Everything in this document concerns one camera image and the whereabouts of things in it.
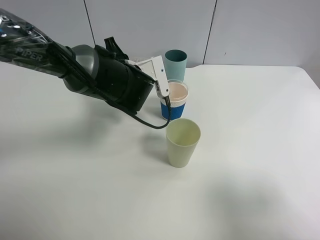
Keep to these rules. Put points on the light green plastic cup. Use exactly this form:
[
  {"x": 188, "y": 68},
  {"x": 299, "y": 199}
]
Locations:
[{"x": 182, "y": 137}]

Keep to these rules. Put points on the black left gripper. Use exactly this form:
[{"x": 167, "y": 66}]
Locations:
[{"x": 123, "y": 83}]

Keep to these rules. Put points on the teal cylindrical cup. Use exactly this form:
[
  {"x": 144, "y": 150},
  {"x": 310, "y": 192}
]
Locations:
[{"x": 175, "y": 62}]

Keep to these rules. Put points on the blue sleeved cream cup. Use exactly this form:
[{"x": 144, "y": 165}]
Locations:
[{"x": 178, "y": 94}]

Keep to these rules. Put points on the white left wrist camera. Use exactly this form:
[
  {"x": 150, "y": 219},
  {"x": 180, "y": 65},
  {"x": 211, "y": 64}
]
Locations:
[{"x": 154, "y": 67}]

